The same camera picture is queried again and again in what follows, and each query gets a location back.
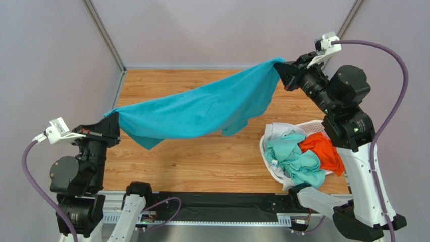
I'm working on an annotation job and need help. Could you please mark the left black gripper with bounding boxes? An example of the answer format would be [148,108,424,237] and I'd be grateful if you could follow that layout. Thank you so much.
[71,110,122,187]

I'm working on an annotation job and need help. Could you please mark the teal blue t-shirt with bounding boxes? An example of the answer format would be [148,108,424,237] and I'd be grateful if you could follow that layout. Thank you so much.
[104,57,284,150]

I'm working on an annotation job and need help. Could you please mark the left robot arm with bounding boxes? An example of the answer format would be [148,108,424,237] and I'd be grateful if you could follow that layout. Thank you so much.
[45,112,120,241]

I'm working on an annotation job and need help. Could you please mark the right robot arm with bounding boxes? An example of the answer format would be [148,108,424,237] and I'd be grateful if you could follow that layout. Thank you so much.
[274,52,407,241]

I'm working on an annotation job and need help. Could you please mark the white laundry basket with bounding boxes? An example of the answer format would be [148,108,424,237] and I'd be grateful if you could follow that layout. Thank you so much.
[259,120,332,191]

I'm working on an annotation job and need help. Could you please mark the white t-shirt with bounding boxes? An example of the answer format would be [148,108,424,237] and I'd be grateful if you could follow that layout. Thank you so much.
[259,122,306,192]

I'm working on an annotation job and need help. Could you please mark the orange t-shirt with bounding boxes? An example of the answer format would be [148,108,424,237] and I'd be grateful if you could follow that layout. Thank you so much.
[299,132,345,176]

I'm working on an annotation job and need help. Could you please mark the mint green t-shirt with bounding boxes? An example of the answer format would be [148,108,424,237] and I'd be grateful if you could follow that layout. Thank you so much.
[264,133,326,188]

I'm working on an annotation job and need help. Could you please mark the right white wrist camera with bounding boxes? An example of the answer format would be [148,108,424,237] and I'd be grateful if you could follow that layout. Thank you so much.
[307,32,342,69]

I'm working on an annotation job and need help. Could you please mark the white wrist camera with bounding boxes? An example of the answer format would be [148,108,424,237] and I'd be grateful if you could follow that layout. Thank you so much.
[32,117,86,145]
[307,32,342,69]

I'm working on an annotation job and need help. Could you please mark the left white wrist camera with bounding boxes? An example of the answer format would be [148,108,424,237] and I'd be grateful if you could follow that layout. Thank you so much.
[32,117,86,145]

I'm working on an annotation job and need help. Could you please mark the aluminium frame rail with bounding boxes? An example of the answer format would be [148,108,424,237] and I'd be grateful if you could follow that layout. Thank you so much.
[59,189,350,242]

